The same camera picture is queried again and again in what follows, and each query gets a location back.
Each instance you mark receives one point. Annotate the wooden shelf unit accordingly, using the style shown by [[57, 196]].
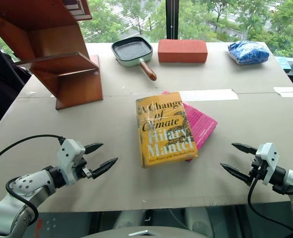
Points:
[[49, 37]]

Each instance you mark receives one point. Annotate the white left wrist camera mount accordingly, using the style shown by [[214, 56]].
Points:
[[67, 153]]

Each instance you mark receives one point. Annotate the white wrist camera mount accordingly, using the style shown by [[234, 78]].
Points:
[[67, 153], [269, 158]]

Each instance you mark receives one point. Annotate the blue plastic bag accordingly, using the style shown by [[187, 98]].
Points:
[[248, 52]]

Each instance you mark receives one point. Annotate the yellow hardcover book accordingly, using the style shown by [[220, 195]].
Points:
[[161, 129]]

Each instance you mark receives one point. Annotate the teal flat box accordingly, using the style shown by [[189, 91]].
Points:
[[283, 63]]

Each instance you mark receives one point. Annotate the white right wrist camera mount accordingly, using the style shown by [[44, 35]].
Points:
[[269, 158]]

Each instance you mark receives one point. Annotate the silver robot torso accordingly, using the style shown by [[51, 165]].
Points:
[[141, 233]]

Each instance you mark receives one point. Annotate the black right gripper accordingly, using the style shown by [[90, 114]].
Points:
[[257, 171]]

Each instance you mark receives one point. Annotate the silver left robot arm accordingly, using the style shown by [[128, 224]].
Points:
[[24, 184]]

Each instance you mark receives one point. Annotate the red rectangular block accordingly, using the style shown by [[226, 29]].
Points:
[[181, 50]]

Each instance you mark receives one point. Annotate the green square grill pan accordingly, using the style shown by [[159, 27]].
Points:
[[131, 49]]

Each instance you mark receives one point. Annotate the black window frame post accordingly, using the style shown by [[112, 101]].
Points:
[[171, 17]]

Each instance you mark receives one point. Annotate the pink book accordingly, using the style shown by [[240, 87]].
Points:
[[201, 121]]

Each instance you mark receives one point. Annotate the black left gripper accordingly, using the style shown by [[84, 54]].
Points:
[[82, 168]]

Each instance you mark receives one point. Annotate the black bulky object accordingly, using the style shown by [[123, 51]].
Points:
[[2, 81]]

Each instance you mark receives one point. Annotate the short white tape strip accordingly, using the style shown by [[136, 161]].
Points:
[[285, 91]]

